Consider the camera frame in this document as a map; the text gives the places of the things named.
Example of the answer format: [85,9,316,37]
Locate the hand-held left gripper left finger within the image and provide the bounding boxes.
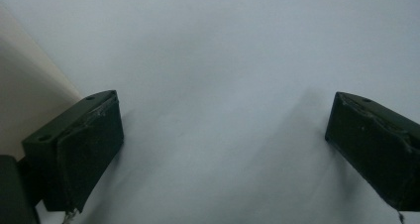
[21,89,125,215]

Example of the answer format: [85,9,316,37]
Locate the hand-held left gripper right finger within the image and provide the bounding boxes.
[324,91,420,214]

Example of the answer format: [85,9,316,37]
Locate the light grey table mat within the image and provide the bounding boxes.
[0,0,420,224]

